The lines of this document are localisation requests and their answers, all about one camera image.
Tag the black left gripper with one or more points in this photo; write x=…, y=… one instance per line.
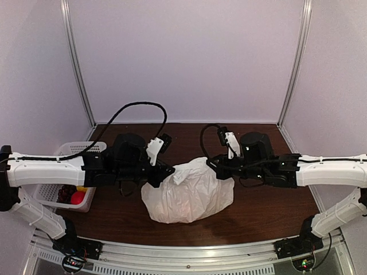
x=160, y=173

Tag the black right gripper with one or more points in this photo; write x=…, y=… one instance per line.
x=222, y=172

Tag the white plastic bag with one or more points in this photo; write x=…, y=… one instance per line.
x=190, y=194

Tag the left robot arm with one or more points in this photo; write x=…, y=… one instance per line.
x=86, y=168

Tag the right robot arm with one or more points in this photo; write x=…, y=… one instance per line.
x=296, y=170

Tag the yellow fruit lower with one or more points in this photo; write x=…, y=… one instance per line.
x=82, y=189

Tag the red fruit lower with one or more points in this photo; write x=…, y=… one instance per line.
x=77, y=197

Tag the dark purple grapes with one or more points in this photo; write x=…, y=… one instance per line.
x=65, y=193

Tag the white perforated plastic basket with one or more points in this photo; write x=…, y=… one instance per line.
x=47, y=194

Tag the right circuit board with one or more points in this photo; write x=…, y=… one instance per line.
x=303, y=264

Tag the circuit board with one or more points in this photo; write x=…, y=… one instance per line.
x=72, y=264
x=303, y=264

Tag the left circuit board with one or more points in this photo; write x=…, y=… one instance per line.
x=72, y=264

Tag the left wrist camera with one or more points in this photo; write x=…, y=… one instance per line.
x=157, y=146

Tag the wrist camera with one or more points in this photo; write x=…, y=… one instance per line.
x=157, y=146
x=229, y=140

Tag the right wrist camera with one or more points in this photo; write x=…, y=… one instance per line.
x=229, y=140

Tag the front aluminium rail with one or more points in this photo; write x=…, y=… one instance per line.
x=247, y=258

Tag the right aluminium frame post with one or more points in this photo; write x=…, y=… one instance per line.
x=300, y=48

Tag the aluminium frame post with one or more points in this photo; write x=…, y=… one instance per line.
x=66, y=15
x=300, y=48

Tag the left aluminium frame post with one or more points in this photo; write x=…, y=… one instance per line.
x=66, y=15

